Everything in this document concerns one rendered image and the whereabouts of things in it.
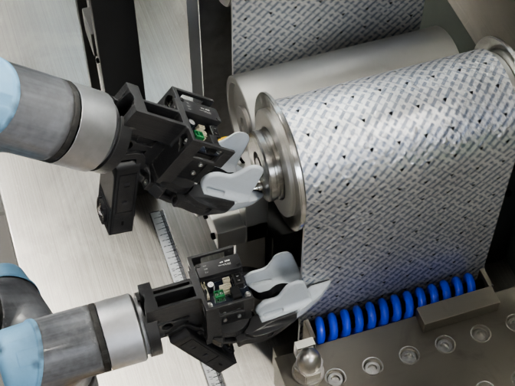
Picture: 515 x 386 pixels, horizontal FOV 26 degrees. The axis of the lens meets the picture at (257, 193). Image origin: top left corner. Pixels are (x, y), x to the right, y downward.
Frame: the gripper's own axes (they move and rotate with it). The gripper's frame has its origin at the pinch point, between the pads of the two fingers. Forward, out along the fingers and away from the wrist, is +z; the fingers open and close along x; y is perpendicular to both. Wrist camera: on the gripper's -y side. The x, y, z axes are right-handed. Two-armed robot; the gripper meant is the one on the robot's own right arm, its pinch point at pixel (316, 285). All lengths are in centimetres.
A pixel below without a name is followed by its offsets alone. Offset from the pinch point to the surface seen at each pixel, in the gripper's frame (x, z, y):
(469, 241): -0.3, 18.5, 0.5
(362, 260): -0.2, 5.1, 2.9
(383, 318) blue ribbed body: -3.5, 7.1, -5.5
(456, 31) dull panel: 29.8, 30.4, 2.3
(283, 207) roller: 2.5, -3.4, 12.8
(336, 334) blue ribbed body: -3.7, 1.3, -5.6
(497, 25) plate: 20.6, 30.1, 11.8
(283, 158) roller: 2.7, -3.4, 20.6
